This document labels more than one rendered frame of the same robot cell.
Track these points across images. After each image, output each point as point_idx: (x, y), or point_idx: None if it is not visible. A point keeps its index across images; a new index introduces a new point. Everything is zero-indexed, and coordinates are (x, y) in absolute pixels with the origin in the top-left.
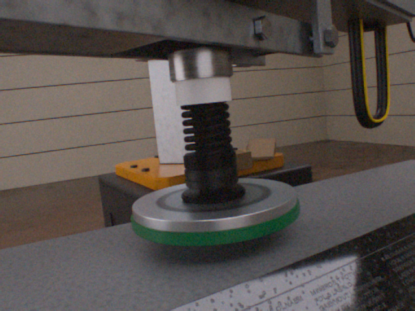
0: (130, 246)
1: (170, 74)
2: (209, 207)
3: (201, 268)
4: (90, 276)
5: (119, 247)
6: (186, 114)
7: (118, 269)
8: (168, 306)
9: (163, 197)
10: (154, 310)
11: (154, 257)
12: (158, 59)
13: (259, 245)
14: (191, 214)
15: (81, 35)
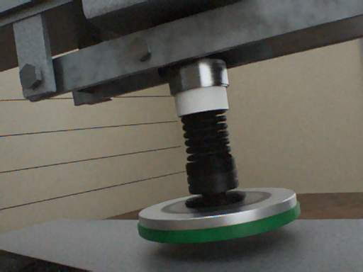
0: (275, 258)
1: (218, 77)
2: (252, 194)
3: (287, 229)
4: (353, 244)
5: (282, 261)
6: (225, 117)
7: (326, 243)
8: (342, 219)
9: (230, 207)
10: (351, 220)
11: (287, 243)
12: (200, 57)
13: None
14: (273, 192)
15: (339, 37)
